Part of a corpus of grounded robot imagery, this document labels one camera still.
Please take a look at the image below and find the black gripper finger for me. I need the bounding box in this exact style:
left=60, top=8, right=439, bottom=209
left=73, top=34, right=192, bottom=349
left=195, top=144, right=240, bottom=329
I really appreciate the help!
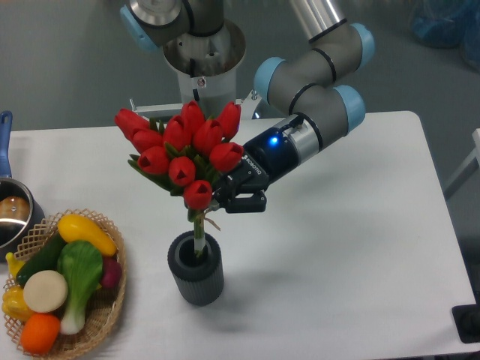
left=211, top=190, right=267, bottom=214

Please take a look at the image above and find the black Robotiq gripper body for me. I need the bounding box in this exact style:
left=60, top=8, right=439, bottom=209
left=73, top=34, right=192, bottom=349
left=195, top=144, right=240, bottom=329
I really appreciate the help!
left=215, top=127, right=300, bottom=195

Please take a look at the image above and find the red tulip bouquet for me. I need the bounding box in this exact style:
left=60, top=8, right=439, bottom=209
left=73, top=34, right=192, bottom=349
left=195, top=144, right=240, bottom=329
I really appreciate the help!
left=114, top=100, right=244, bottom=258

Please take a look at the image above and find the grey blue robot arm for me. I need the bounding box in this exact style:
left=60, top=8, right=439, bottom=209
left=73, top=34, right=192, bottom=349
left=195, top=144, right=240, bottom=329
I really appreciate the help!
left=120, top=1, right=375, bottom=213

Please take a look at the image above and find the dark grey ribbed vase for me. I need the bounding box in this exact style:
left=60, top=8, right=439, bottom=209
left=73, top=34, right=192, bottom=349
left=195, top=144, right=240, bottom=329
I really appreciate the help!
left=167, top=231, right=224, bottom=306

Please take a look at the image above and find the purple red radish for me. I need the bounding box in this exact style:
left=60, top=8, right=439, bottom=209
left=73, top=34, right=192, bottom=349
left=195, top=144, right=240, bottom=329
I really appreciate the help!
left=100, top=257, right=122, bottom=289

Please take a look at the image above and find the green bok choy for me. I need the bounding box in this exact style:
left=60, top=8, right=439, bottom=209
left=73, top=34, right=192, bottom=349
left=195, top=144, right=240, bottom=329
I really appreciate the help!
left=57, top=240, right=103, bottom=335

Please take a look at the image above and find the woven wicker basket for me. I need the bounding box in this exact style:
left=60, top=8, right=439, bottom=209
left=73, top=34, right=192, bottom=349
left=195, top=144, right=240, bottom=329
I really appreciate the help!
left=1, top=209, right=128, bottom=359

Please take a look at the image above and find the yellow squash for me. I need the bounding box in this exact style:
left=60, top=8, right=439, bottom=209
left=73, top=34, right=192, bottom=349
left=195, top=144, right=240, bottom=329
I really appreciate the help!
left=57, top=214, right=117, bottom=257

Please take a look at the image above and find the dark green cucumber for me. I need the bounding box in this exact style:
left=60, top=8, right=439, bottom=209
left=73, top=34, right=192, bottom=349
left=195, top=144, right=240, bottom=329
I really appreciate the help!
left=16, top=232, right=67, bottom=287

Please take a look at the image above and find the blue plastic bag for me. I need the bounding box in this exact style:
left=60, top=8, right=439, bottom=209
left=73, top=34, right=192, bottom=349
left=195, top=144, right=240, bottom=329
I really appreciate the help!
left=408, top=1, right=479, bottom=71

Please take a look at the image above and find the round cream bun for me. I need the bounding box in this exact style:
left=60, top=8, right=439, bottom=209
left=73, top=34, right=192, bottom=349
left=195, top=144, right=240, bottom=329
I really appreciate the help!
left=23, top=270, right=68, bottom=313

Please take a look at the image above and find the black device at edge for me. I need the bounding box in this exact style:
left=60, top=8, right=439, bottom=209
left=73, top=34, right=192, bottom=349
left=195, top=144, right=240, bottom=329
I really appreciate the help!
left=451, top=304, right=479, bottom=344

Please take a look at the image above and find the orange fruit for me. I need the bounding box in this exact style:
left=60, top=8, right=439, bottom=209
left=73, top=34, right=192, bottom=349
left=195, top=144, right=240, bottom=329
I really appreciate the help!
left=19, top=313, right=60, bottom=355

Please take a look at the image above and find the yellow bell pepper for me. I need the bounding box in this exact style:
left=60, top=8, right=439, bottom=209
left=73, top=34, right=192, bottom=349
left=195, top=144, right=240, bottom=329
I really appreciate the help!
left=1, top=285, right=35, bottom=322

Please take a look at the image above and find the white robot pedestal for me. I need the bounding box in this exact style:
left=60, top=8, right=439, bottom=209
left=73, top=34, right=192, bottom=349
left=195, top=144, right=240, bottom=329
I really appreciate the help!
left=128, top=20, right=267, bottom=127

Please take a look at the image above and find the white frame at right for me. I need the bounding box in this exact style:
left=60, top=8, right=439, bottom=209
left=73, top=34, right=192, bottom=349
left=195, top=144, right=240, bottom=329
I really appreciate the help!
left=443, top=128, right=479, bottom=200

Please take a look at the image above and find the blue handled saucepan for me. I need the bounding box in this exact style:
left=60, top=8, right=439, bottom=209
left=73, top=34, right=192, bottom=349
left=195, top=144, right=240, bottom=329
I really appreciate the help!
left=1, top=110, right=44, bottom=263

